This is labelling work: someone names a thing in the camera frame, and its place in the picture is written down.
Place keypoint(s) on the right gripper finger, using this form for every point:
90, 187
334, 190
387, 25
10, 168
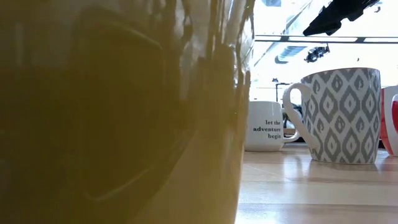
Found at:
335, 15

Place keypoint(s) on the grey white ikat mug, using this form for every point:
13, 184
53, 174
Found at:
342, 118

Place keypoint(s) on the white mug with black lettering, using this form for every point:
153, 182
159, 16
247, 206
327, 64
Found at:
261, 109

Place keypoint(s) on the cream yellow mug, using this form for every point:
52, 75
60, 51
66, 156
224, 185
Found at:
109, 124

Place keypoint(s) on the overhead light bar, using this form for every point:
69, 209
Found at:
360, 40

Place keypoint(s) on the ceiling air vent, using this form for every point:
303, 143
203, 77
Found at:
290, 53

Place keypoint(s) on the black background table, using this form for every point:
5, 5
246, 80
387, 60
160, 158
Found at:
276, 90

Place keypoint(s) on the red and white mug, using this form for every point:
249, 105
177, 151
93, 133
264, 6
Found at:
388, 124

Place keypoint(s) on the black ceiling-mounted camera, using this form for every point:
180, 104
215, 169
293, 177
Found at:
315, 53

